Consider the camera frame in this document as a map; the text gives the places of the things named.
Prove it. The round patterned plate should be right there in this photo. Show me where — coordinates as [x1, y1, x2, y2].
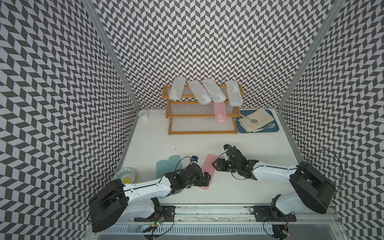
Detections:
[113, 168, 136, 184]

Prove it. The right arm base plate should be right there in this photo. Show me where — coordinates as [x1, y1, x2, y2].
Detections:
[251, 205, 297, 223]

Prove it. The teal rectangular tray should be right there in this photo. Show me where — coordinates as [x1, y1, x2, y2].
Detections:
[236, 110, 280, 134]

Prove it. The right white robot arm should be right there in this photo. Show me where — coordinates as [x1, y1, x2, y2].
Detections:
[212, 145, 336, 218]

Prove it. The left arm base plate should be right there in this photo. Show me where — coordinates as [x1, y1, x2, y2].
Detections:
[134, 206, 176, 223]

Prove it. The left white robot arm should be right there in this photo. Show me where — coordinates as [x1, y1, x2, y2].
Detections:
[88, 163, 211, 233]

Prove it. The clear pencil case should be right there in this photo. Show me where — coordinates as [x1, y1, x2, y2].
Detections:
[188, 81, 212, 105]
[226, 81, 243, 107]
[202, 79, 226, 104]
[169, 77, 187, 101]

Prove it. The metal spoon white handle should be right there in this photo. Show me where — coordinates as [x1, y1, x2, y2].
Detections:
[253, 123, 276, 133]

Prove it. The metal spoon pink handle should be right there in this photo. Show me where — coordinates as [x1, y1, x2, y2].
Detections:
[238, 115, 259, 123]

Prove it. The teal pencil case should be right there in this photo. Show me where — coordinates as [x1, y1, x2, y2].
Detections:
[168, 155, 183, 172]
[156, 160, 173, 179]

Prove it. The aluminium front rail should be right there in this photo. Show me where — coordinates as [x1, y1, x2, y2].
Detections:
[107, 202, 341, 228]

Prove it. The pink pencil case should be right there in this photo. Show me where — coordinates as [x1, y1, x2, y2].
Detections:
[199, 154, 219, 191]
[214, 102, 227, 124]

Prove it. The beige folded cloth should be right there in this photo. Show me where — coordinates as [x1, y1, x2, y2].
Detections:
[238, 108, 274, 133]

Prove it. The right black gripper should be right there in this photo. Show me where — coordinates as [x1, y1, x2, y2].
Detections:
[211, 158, 240, 172]

